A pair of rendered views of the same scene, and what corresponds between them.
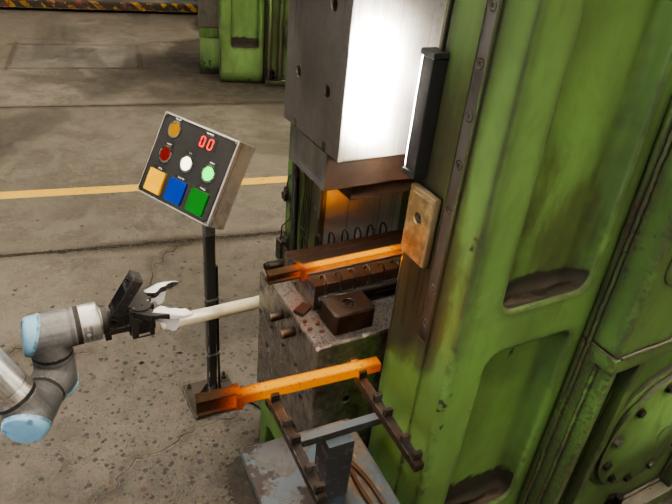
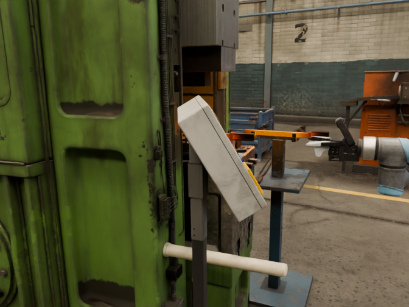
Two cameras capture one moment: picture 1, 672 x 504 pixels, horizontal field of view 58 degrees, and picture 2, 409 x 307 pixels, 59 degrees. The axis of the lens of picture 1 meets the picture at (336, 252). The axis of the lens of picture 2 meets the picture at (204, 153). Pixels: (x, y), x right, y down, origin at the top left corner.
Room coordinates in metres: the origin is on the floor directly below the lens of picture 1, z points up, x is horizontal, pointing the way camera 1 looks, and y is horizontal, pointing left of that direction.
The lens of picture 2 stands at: (2.41, 1.22, 1.27)
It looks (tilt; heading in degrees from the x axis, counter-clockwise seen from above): 13 degrees down; 232
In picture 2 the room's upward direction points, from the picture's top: 1 degrees counter-clockwise
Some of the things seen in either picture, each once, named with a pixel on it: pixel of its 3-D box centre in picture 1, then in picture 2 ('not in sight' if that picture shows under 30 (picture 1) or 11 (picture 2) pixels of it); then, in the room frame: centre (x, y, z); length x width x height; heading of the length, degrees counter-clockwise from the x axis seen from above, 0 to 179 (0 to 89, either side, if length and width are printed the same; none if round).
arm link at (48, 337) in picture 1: (51, 332); (392, 150); (1.04, 0.62, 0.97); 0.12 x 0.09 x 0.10; 121
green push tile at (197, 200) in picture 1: (197, 202); not in sight; (1.67, 0.44, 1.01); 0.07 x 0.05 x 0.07; 56
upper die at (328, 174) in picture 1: (379, 147); (181, 60); (1.50, -0.08, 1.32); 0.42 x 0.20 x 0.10; 121
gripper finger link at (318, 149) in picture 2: (161, 294); (318, 149); (1.23, 0.43, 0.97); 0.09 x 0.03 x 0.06; 154
